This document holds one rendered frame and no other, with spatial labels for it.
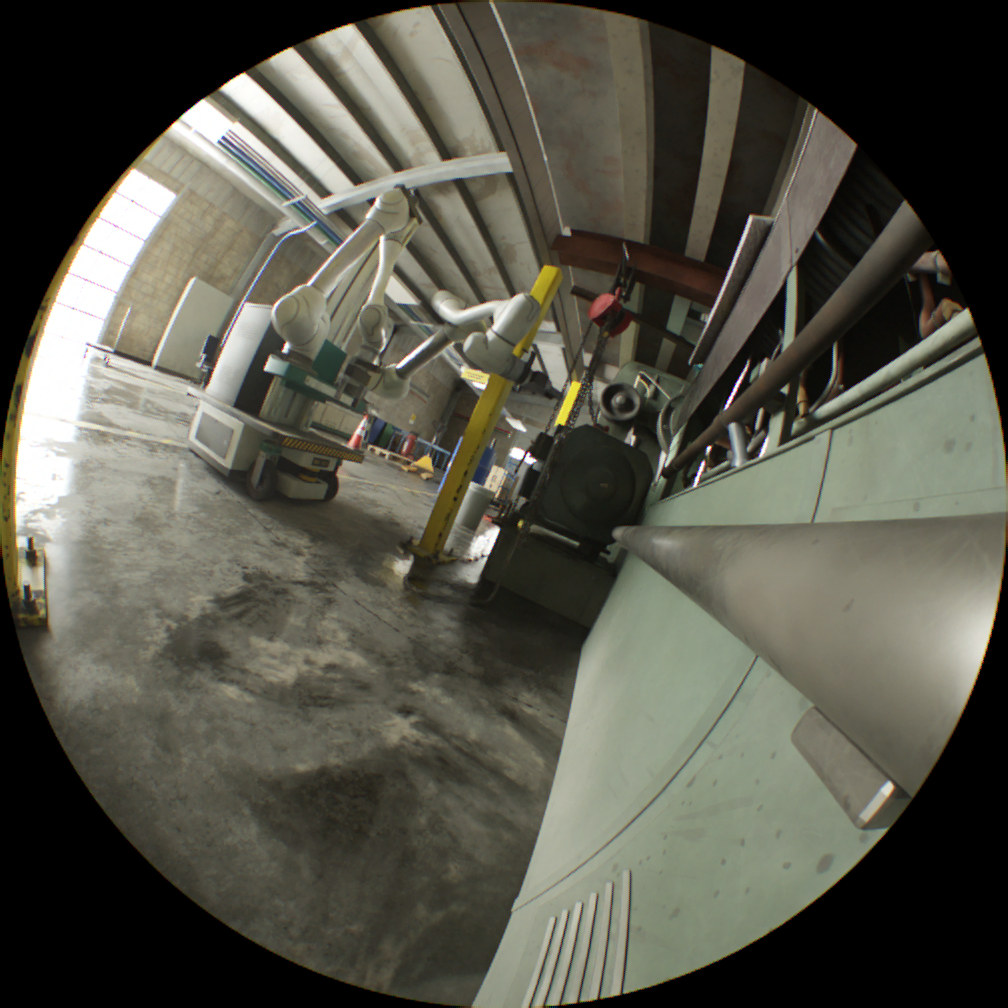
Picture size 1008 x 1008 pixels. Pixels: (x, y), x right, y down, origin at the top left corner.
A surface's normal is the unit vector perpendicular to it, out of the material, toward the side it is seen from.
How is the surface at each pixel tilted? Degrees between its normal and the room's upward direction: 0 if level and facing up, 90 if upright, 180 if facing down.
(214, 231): 90
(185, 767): 0
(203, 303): 90
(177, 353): 90
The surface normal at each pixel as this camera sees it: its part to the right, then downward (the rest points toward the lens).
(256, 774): 0.39, -0.92
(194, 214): 0.88, 0.39
